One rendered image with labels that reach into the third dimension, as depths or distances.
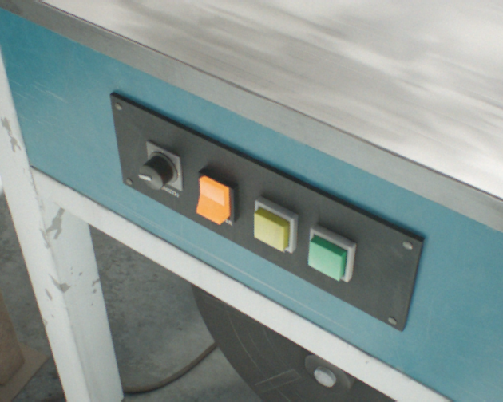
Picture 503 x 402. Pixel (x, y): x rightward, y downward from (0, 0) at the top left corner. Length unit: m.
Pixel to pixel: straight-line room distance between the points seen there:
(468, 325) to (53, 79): 0.36
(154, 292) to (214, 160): 0.80
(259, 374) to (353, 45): 0.62
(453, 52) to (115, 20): 0.23
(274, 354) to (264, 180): 0.51
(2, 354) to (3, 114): 0.56
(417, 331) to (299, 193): 0.12
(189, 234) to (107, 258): 0.77
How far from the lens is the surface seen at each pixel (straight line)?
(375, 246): 0.50
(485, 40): 0.56
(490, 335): 0.51
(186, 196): 0.59
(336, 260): 0.51
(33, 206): 0.79
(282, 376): 1.03
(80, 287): 0.89
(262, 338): 1.00
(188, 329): 1.28
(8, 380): 1.27
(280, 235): 0.53
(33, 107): 0.68
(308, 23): 0.55
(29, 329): 1.32
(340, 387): 0.91
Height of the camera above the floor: 1.02
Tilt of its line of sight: 44 degrees down
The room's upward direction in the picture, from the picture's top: straight up
